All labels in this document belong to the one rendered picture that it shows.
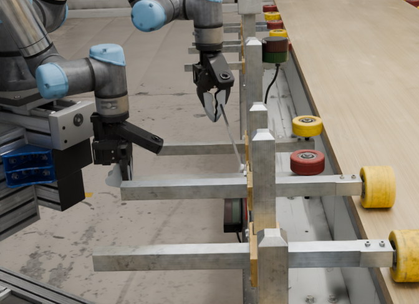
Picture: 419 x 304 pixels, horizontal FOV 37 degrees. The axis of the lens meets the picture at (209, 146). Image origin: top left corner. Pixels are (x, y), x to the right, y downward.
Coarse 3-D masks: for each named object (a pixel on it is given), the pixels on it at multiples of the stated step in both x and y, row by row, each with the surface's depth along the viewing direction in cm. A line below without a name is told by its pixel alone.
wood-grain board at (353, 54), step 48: (288, 0) 373; (336, 0) 365; (384, 0) 357; (336, 48) 248; (384, 48) 245; (336, 96) 188; (384, 96) 186; (336, 144) 152; (384, 144) 150; (384, 288) 97
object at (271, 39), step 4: (272, 36) 141; (276, 36) 141; (280, 36) 141; (264, 40) 138; (268, 40) 137; (272, 40) 137; (276, 40) 137; (280, 40) 137; (284, 40) 137; (268, 52) 138; (272, 52) 137; (276, 52) 137; (276, 64) 140; (280, 64) 141; (276, 68) 141; (276, 72) 141; (276, 76) 142; (272, 80) 142; (268, 88) 143; (268, 92) 144; (264, 100) 145
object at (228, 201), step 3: (231, 198) 172; (225, 201) 170; (228, 201) 170; (231, 201) 170; (225, 204) 168; (228, 204) 168; (231, 204) 168; (225, 207) 167; (228, 207) 166; (225, 210) 165; (228, 210) 165; (225, 213) 163; (228, 213) 163; (225, 216) 162; (228, 216) 162; (225, 219) 160; (228, 219) 160; (225, 222) 159; (228, 222) 159
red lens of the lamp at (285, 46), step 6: (264, 42) 137; (270, 42) 136; (276, 42) 136; (282, 42) 137; (288, 42) 138; (264, 48) 138; (270, 48) 137; (276, 48) 137; (282, 48) 137; (288, 48) 139
